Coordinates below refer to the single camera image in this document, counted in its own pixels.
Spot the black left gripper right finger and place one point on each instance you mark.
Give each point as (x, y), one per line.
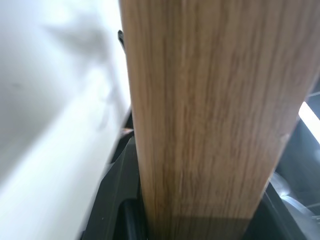
(272, 217)

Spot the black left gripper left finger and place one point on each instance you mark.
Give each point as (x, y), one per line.
(117, 195)

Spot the wooden plank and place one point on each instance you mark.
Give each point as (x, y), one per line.
(207, 112)

